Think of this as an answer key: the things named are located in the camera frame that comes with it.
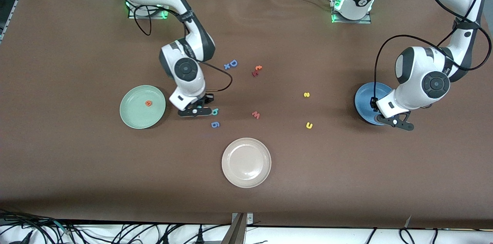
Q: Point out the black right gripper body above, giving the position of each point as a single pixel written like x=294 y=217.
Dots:
x=208 y=99

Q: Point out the teal foam letter d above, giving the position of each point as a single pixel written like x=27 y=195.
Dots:
x=215 y=112

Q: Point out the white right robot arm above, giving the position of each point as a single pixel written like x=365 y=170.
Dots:
x=185 y=69

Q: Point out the blue foam letter g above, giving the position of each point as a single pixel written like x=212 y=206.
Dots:
x=215 y=124

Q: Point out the blue plate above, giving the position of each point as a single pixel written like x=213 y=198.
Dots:
x=364 y=101

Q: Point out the blue foam letter D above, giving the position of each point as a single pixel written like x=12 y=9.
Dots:
x=233 y=63

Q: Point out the red foam letter w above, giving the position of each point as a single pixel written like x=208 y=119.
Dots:
x=256 y=115

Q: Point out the light green plate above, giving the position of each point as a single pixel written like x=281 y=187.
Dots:
x=134 y=115

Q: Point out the white plate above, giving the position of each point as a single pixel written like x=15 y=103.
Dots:
x=246 y=163

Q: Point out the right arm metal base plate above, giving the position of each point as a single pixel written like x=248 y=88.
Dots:
x=148 y=17

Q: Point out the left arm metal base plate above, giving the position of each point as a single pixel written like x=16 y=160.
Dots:
x=350 y=21

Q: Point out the metal table bracket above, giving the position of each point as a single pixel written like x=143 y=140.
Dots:
x=237 y=232

